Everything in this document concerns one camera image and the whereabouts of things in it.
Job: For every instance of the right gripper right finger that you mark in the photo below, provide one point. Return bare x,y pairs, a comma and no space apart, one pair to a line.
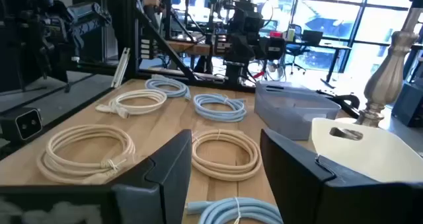
314,191

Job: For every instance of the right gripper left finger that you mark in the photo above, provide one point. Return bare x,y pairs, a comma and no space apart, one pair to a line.
158,184

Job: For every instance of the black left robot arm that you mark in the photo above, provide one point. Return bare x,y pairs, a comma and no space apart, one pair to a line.
244,42

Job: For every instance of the white plastic bin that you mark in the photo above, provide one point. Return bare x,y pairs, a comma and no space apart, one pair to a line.
380,154

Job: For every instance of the translucent grey plastic bin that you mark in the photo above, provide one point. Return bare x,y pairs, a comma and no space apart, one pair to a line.
291,118

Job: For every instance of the white plastic strip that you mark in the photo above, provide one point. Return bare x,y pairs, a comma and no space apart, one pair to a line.
120,68

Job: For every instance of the silver table lamp white shade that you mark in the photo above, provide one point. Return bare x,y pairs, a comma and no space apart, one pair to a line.
386,82

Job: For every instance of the black office desk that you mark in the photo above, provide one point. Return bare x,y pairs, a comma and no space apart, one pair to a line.
330,49

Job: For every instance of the black office chair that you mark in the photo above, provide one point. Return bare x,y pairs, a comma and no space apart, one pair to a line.
295,49

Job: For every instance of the black background machinery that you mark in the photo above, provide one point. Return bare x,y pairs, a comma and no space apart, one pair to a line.
39,35

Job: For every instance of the black stereo camera box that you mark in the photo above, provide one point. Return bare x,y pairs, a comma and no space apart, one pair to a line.
28,123

